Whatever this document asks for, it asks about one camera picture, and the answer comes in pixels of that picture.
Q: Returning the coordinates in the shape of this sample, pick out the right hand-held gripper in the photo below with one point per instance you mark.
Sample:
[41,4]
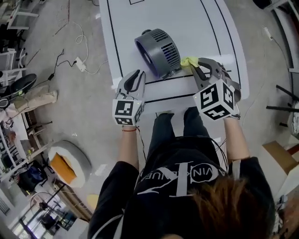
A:
[210,98]

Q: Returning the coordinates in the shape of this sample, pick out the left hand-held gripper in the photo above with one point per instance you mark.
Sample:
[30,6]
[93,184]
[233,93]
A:
[123,109]

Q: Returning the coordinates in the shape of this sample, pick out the yellow cleaning cloth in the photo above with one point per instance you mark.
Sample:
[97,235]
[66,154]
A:
[189,61]

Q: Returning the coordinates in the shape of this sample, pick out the grey round fan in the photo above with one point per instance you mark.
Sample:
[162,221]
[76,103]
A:
[158,51]

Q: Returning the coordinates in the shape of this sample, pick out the person's left forearm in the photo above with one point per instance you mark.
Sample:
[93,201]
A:
[128,144]

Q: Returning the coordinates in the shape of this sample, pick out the person's right forearm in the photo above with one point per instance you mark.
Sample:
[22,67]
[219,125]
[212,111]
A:
[236,137]

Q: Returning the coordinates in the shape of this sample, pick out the person's black trousers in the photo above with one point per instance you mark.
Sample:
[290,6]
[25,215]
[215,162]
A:
[163,133]

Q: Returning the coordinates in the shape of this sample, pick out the white power strip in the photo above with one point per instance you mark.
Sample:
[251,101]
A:
[267,32]
[80,64]

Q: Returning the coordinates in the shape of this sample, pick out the black metal stand base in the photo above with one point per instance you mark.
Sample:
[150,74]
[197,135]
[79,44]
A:
[280,108]

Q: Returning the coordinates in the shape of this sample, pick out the black power adapter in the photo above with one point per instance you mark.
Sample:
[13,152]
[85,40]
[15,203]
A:
[51,77]

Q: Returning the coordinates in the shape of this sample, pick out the white metal shelving rack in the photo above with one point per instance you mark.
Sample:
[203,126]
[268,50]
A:
[281,32]

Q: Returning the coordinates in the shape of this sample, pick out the black waste bin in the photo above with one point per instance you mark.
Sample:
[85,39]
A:
[262,3]

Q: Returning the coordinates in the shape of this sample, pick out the orange cardboard envelope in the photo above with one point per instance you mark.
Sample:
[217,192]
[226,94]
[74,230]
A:
[63,168]

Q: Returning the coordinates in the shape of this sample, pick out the brown cardboard box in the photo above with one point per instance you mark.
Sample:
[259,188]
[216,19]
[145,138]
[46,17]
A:
[278,154]

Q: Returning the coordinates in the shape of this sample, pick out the black oval shell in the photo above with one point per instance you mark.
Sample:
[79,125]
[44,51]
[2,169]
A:
[23,82]

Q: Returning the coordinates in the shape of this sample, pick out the round wooden stool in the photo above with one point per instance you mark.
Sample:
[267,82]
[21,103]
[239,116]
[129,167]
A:
[92,201]

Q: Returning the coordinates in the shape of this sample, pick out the person's black printed t-shirt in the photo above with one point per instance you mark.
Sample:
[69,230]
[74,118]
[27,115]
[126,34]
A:
[121,210]

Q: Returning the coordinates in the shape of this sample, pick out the cluttered white workbench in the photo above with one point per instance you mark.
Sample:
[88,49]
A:
[22,149]

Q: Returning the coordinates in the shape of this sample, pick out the black blue bag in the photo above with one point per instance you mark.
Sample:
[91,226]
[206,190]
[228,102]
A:
[32,177]

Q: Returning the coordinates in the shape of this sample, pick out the black tripod stand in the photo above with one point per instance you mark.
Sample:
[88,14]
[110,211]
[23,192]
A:
[43,205]

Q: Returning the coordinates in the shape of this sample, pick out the white metal frame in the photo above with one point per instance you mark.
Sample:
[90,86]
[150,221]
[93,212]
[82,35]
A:
[25,14]

